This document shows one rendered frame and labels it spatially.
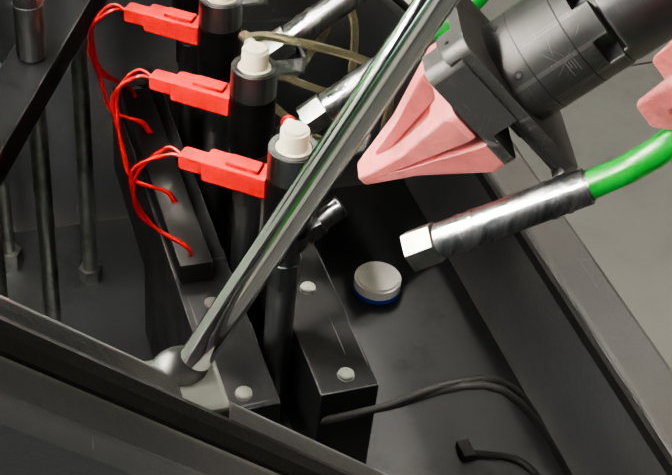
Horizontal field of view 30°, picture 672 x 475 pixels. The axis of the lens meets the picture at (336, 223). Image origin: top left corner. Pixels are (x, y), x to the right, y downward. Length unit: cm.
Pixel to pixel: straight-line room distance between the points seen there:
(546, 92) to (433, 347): 42
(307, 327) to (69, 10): 26
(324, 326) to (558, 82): 25
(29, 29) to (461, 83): 30
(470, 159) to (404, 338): 39
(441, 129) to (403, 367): 39
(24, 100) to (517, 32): 31
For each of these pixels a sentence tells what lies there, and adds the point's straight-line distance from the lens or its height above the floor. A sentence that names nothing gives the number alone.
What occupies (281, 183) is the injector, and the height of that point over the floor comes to 111.
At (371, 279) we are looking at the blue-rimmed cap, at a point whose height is 85.
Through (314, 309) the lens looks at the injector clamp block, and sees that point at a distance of 80.
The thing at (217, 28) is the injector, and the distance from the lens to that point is 81.
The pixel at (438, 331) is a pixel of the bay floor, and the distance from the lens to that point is 102.
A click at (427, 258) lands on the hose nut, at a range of 61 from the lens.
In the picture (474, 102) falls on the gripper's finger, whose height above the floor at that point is 120.
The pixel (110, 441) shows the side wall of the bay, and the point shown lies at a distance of 27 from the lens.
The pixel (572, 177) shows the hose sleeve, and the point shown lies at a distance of 59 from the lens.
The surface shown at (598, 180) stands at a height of 119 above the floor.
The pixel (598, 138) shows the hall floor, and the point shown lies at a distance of 274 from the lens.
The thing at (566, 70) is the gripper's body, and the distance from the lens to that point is 62.
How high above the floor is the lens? 154
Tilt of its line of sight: 40 degrees down
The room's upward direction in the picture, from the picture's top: 7 degrees clockwise
